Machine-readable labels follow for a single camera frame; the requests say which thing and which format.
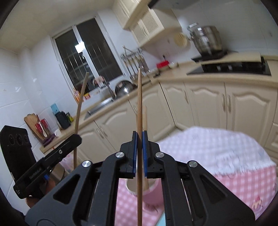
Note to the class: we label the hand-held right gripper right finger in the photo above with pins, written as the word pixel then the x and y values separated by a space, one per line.
pixel 145 152

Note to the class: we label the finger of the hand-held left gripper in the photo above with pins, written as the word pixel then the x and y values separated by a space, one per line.
pixel 65 147

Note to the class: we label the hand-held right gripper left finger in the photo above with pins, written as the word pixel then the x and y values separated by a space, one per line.
pixel 134 152

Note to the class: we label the pink utensil cup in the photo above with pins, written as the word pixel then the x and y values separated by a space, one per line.
pixel 154 195

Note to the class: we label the wooden chopstick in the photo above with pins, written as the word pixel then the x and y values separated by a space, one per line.
pixel 81 102
pixel 140 104

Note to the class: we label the row of hanging steel utensils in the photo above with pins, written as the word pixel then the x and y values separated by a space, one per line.
pixel 135 65

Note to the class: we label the person's left hand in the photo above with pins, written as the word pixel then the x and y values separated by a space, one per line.
pixel 49 186

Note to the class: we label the white plastic bag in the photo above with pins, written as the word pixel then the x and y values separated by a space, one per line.
pixel 68 159

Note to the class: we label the black kettle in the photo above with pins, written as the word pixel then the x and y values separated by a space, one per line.
pixel 63 120

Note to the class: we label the red utensil holder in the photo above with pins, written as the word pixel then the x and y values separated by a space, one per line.
pixel 42 127

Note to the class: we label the wooden cutting board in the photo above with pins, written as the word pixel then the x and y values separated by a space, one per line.
pixel 30 121

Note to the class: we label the light blue box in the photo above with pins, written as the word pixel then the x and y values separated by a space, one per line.
pixel 54 108

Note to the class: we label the steel sink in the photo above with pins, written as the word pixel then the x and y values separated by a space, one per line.
pixel 98 107

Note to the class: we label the pink checked tablecloth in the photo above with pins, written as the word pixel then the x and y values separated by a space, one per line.
pixel 206 152

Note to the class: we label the steel faucet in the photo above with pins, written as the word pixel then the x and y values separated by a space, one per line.
pixel 108 90

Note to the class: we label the pink cloth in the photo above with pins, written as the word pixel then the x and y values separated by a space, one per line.
pixel 98 80

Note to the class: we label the cream base cabinets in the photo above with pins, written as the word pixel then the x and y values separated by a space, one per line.
pixel 206 102

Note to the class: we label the beige kitchen countertop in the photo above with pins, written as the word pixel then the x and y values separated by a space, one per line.
pixel 173 75

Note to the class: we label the red box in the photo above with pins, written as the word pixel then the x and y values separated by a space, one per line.
pixel 162 64

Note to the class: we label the small white bowl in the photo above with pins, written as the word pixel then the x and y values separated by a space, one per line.
pixel 173 64

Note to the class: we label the dark kitchen window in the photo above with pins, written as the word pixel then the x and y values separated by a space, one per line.
pixel 91 50

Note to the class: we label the round cream hanging mat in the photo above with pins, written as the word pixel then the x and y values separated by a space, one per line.
pixel 181 39

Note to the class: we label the black gas stove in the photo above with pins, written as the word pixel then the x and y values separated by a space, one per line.
pixel 234 67

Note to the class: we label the steel stock pot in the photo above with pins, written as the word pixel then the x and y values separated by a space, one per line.
pixel 207 40

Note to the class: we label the steel range hood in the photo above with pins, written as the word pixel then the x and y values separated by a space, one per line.
pixel 169 4

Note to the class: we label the steel wall rack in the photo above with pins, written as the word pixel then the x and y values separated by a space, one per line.
pixel 131 53

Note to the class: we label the cream lattice wall cabinet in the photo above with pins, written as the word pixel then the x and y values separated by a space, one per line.
pixel 149 24

